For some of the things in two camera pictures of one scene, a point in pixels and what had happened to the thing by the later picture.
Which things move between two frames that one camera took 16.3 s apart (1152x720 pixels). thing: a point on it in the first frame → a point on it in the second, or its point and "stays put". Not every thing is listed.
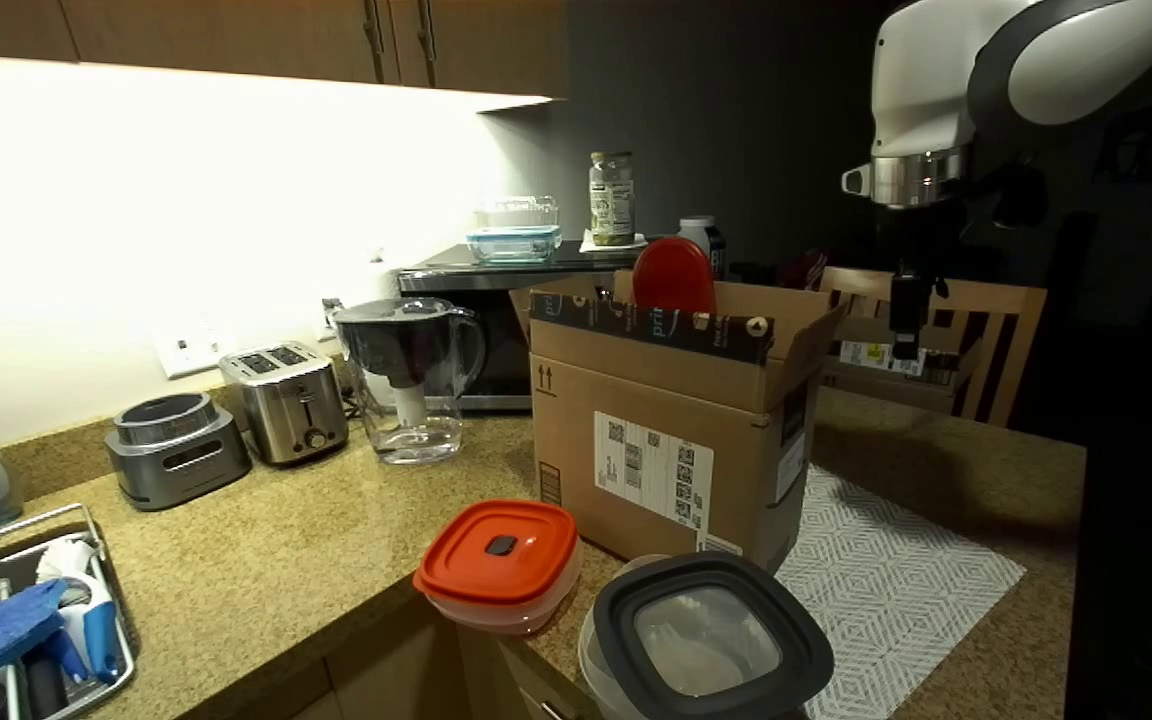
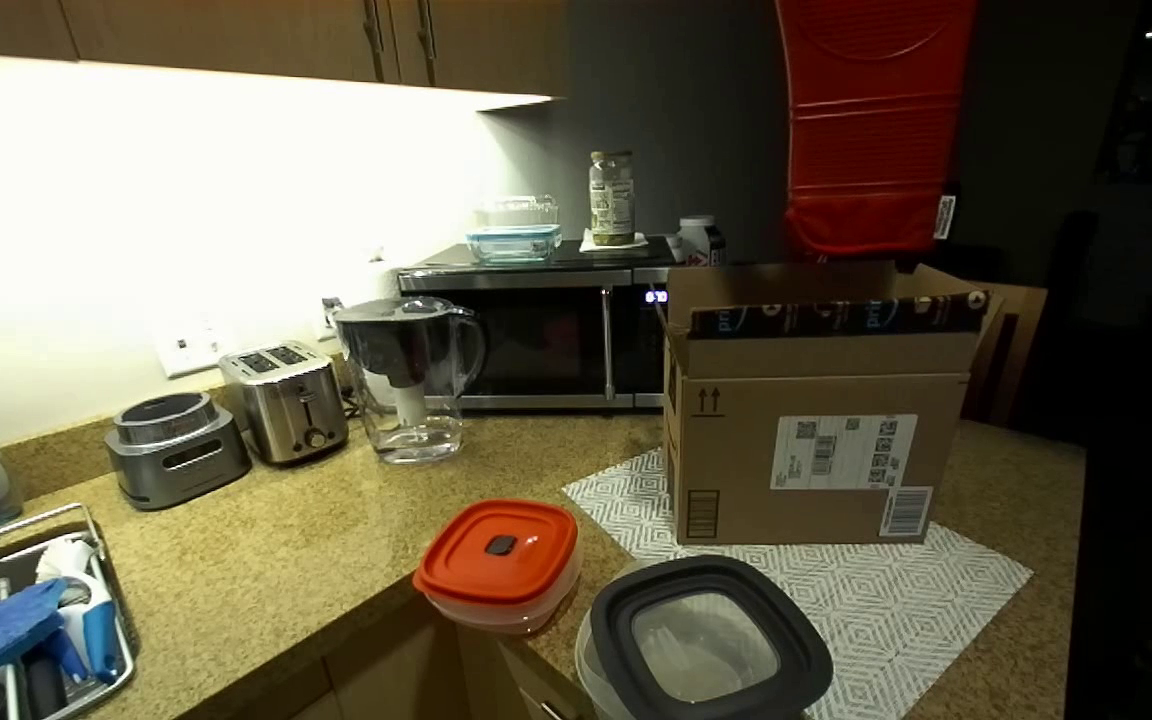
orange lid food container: (501, 564) stays put
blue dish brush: (59, 614) stays put
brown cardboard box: (693, 430) → (814, 402)
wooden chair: (981, 336) stays put
